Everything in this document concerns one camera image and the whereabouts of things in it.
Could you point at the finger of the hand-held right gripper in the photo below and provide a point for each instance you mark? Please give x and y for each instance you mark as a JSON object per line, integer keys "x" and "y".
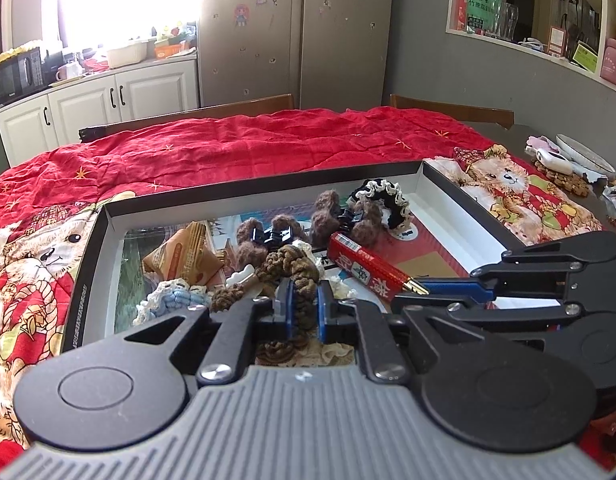
{"x": 437, "y": 304}
{"x": 457, "y": 288}

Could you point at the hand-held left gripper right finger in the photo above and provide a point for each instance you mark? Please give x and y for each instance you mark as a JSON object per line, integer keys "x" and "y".
{"x": 324, "y": 312}

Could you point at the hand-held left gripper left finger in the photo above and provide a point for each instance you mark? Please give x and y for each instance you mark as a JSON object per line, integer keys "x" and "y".
{"x": 288, "y": 307}

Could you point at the brown chenille scrunchie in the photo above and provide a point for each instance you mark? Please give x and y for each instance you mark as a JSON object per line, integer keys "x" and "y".
{"x": 293, "y": 265}
{"x": 233, "y": 299}

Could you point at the red toothpaste box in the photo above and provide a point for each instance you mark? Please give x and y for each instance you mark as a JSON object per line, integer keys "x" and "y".
{"x": 368, "y": 267}

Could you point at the black shallow cardboard box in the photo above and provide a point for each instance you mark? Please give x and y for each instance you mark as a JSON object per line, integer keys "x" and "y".
{"x": 437, "y": 190}

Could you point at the black scrunchie with cream trim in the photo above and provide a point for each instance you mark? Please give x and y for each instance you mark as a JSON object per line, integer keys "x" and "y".
{"x": 387, "y": 197}

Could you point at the white bone-shaped hair clip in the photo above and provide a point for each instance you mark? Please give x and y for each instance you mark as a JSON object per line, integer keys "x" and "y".
{"x": 240, "y": 277}

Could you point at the clear plastic bag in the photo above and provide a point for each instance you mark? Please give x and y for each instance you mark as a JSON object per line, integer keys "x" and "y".
{"x": 615, "y": 197}

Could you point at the orange snack packet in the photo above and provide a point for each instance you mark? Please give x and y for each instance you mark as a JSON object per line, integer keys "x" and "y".
{"x": 185, "y": 255}

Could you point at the blue and cream crochet scrunchie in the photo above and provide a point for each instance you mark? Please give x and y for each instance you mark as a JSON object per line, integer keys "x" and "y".
{"x": 168, "y": 302}

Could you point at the white ceramic plate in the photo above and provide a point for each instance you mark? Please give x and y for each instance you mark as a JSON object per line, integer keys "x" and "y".
{"x": 585, "y": 154}

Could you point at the red printed blanket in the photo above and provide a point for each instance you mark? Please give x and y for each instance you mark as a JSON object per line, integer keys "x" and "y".
{"x": 238, "y": 145}

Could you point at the dark wooden chair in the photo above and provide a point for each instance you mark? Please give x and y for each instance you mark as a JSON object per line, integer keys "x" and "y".
{"x": 452, "y": 110}

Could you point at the pink round container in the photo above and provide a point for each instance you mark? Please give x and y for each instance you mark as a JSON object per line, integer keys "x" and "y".
{"x": 613, "y": 62}

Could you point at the green card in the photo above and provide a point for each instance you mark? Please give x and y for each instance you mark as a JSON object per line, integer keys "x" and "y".
{"x": 583, "y": 56}

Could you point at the red framed card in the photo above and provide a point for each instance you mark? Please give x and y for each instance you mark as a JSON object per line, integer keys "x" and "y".
{"x": 556, "y": 40}

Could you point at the clear drinking glasses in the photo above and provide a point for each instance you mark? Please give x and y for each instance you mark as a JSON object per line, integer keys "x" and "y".
{"x": 502, "y": 20}

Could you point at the silver double-door refrigerator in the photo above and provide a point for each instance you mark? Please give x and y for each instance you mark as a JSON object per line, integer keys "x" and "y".
{"x": 298, "y": 35}

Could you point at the orange box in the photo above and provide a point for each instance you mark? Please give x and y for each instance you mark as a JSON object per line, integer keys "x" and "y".
{"x": 168, "y": 50}

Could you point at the white kitchen cabinet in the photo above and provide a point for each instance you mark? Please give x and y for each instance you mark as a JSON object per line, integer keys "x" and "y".
{"x": 88, "y": 105}

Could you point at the green and red gift box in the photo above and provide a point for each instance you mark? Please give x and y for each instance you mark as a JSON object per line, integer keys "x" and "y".
{"x": 475, "y": 2}

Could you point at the cartoon girl fridge magnet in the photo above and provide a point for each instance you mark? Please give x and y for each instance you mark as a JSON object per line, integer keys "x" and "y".
{"x": 241, "y": 15}

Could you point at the white plastic basket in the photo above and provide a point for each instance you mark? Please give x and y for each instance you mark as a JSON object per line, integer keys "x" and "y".
{"x": 127, "y": 55}

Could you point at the white mug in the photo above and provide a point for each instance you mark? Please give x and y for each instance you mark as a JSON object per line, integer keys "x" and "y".
{"x": 63, "y": 72}

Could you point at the black microwave oven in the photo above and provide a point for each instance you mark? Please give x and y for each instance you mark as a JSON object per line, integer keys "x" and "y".
{"x": 13, "y": 80}

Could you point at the yellow cloth on microwave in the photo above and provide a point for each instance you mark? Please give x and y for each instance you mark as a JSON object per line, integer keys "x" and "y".
{"x": 13, "y": 55}

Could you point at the white wall shelf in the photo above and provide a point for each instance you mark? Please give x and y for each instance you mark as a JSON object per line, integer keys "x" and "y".
{"x": 537, "y": 55}

